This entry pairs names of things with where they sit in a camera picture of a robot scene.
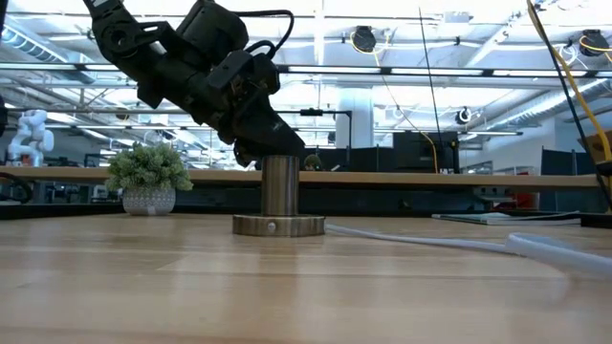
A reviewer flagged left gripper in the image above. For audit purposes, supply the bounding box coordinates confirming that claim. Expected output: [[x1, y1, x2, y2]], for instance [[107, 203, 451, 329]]
[[137, 0, 307, 168]]

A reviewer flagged brass lamp socket base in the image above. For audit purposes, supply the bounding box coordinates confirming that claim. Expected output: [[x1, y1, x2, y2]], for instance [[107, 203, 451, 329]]
[[232, 155, 326, 238]]

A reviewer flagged green potted succulent plant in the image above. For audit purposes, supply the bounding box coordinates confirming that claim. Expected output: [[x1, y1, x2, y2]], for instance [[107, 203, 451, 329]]
[[103, 141, 195, 217]]

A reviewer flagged black under-desk panel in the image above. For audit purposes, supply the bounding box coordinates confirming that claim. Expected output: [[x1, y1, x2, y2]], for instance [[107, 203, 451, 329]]
[[174, 186, 479, 214]]

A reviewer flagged beige wooden desk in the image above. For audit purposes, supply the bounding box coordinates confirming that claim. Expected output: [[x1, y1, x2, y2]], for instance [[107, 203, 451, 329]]
[[0, 164, 612, 214]]

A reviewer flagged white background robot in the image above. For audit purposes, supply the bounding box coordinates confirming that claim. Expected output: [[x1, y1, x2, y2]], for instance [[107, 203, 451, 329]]
[[5, 108, 55, 168]]

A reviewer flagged Yellowstone waterfall book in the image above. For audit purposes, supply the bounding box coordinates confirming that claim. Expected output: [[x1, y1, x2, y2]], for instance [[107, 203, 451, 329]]
[[430, 211, 582, 226]]

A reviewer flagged red object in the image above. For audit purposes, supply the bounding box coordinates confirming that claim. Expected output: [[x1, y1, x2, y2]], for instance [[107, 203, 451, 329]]
[[494, 192, 536, 211]]

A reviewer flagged brown cardboard box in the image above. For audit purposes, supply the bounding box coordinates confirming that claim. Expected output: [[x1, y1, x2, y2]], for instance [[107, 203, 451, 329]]
[[577, 128, 612, 163]]

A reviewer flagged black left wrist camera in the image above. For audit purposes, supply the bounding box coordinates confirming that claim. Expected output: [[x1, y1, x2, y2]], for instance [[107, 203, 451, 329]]
[[206, 49, 282, 97]]

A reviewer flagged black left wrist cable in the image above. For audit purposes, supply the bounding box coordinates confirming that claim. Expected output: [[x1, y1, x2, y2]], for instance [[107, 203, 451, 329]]
[[233, 8, 295, 56]]

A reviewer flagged thin black hanging cable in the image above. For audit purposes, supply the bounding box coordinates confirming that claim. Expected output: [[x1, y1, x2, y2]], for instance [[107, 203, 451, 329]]
[[418, 7, 444, 174]]

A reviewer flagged black looped cable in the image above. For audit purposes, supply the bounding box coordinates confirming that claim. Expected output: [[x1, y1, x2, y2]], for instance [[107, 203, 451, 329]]
[[0, 170, 35, 205]]

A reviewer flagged white lamp power cord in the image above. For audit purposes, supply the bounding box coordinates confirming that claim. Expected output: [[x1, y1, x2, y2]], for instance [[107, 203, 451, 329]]
[[324, 223, 612, 281]]

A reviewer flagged yellow hanging cable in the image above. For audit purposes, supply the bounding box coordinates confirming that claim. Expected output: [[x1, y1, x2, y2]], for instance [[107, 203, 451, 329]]
[[525, 0, 612, 163]]

